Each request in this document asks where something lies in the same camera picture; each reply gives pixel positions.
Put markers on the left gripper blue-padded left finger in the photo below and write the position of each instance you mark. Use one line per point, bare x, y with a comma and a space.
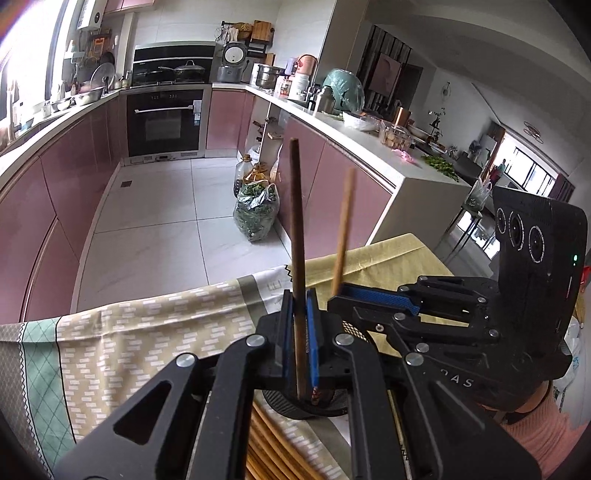
278, 370

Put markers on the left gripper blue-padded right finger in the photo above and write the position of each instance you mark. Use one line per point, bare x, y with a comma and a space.
322, 327

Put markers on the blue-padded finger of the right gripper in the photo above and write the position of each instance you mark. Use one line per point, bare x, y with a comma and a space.
358, 304
451, 287

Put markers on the dark brown chopstick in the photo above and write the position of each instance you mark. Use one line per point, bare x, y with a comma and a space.
297, 256

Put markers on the light wooden chopstick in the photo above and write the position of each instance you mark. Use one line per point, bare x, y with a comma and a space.
346, 213

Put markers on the pink right sleeve forearm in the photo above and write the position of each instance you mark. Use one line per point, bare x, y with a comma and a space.
547, 434

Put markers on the right hand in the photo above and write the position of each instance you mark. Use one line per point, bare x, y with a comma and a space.
525, 409

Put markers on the yellow checked cloth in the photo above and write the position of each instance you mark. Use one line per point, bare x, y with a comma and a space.
385, 265

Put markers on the black mesh utensil holder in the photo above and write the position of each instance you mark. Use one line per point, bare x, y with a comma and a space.
332, 404

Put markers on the bag of green vegetables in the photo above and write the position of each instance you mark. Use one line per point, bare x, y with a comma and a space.
256, 208

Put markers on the plastic oil bottle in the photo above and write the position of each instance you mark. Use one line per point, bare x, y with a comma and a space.
242, 170

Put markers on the patterned beige green tablecloth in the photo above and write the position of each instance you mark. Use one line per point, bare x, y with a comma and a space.
62, 376

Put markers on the pink kettle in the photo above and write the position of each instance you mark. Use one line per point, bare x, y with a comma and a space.
306, 64

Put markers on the steel stock pot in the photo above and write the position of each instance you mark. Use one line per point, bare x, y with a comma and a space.
266, 76

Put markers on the black built-in oven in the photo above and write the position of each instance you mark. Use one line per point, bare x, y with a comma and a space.
166, 122

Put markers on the white grey rice cooker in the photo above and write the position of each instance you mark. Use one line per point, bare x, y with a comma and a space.
233, 63

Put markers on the black wok with lid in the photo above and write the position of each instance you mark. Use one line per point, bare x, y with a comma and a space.
187, 73

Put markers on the wooden cutting board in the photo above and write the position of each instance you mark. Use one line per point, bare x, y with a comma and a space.
262, 32

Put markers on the steel pot lid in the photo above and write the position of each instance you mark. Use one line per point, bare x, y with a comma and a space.
103, 76

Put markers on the white water heater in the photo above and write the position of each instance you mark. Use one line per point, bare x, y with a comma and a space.
91, 14

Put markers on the black right camera box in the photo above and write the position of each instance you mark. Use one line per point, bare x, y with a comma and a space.
542, 250

